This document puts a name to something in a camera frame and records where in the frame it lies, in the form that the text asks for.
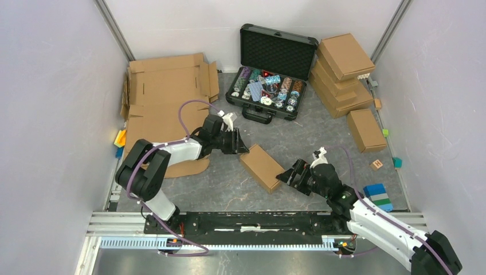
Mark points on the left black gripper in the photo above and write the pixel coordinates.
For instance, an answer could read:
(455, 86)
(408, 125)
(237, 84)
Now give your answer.
(236, 145)

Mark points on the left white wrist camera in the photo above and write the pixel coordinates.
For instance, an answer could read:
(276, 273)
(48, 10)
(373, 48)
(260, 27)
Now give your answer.
(228, 120)

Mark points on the yellow orange block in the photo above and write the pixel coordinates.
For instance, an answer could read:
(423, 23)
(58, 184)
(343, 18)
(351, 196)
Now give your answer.
(120, 139)

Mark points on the small wooden cube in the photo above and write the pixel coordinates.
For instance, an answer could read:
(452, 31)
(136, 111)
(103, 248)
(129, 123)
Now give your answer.
(378, 104)

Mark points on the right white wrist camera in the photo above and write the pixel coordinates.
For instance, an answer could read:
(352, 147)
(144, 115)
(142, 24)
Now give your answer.
(319, 157)

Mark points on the stack of flat cardboard sheets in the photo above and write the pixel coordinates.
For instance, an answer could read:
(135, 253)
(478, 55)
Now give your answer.
(166, 98)

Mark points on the blue block at left wall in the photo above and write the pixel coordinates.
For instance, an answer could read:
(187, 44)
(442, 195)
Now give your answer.
(119, 152)

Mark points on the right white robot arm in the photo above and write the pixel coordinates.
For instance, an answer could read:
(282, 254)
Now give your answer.
(418, 251)

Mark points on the wooden letter H block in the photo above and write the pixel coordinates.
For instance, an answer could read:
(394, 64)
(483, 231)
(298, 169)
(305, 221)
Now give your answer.
(376, 165)

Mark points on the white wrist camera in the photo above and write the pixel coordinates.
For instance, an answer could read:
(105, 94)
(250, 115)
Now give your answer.
(228, 120)
(319, 157)

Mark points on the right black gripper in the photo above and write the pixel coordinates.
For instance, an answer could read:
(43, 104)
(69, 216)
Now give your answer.
(301, 168)

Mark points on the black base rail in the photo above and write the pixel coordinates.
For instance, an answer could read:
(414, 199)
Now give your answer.
(250, 228)

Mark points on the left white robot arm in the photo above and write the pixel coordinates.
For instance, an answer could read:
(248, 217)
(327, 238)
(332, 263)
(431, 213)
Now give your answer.
(142, 172)

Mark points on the black poker chip case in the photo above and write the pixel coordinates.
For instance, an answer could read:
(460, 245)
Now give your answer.
(275, 66)

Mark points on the large bottom cardboard box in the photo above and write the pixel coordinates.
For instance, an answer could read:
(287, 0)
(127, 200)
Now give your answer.
(363, 101)

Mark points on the small folded cardboard box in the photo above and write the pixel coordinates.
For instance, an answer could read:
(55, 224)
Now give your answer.
(366, 132)

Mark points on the teal block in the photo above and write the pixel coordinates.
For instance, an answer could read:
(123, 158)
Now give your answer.
(397, 162)

